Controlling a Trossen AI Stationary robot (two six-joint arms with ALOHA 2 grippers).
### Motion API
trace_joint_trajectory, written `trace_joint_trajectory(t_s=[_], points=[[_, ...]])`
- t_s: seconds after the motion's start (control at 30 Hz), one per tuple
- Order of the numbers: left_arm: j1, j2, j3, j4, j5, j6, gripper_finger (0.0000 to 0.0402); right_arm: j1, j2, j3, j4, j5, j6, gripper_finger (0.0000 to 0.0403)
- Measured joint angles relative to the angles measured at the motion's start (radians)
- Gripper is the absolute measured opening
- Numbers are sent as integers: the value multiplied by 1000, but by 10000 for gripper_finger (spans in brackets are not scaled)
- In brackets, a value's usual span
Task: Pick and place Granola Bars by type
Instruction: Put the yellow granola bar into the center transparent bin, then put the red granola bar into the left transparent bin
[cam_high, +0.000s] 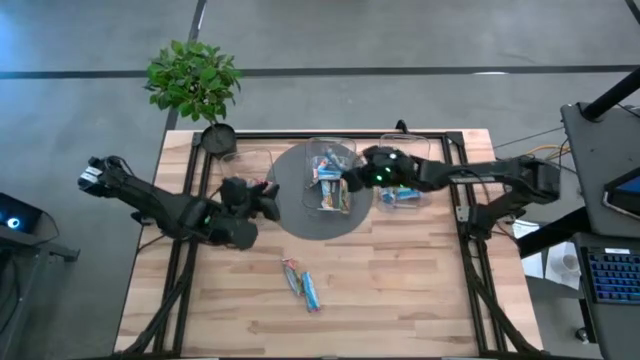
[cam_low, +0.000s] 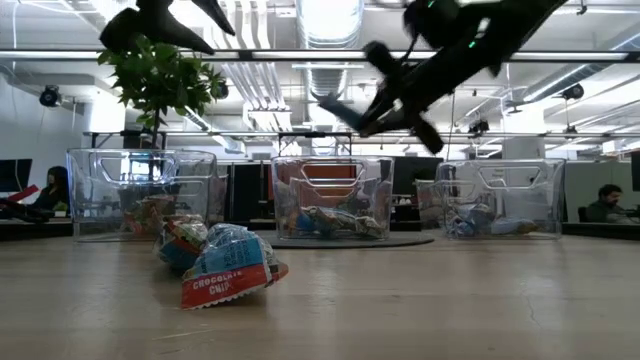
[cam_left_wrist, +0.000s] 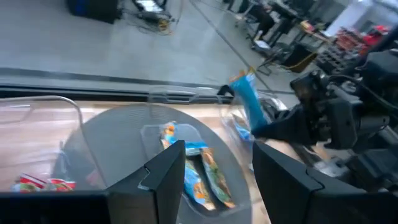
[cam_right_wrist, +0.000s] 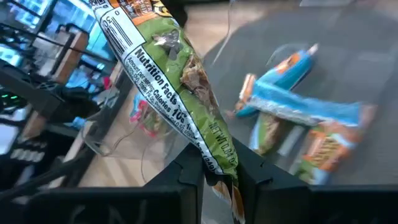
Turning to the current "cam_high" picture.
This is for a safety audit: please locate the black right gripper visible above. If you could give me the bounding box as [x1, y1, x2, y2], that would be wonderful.
[342, 145, 420, 194]

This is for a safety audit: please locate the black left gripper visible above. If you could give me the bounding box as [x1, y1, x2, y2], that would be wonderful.
[218, 176, 281, 222]

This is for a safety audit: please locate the dark grey round mat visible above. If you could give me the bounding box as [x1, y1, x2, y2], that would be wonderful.
[264, 142, 375, 241]

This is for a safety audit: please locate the clear plastic bin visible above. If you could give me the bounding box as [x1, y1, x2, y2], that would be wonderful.
[377, 133, 432, 209]
[218, 148, 276, 209]
[303, 136, 359, 216]

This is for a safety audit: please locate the green potted plant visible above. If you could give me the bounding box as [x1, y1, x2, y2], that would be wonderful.
[143, 39, 242, 156]

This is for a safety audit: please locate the white paper sheet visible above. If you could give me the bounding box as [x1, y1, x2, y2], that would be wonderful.
[512, 219, 584, 291]

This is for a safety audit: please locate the dark grey side desk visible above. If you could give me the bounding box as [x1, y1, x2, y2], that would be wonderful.
[559, 102, 640, 239]

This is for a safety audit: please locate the black device with blue light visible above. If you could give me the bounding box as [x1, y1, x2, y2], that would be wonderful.
[0, 192, 81, 264]

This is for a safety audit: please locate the tablet with blue screen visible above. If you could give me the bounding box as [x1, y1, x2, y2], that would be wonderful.
[602, 167, 640, 221]

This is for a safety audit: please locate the black pole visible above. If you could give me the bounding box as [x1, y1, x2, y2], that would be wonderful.
[582, 67, 640, 121]

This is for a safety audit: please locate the black aluminium table frame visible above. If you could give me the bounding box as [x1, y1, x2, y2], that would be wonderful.
[112, 130, 546, 359]

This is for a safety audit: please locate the yellow cable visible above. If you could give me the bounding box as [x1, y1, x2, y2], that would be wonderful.
[524, 143, 571, 161]

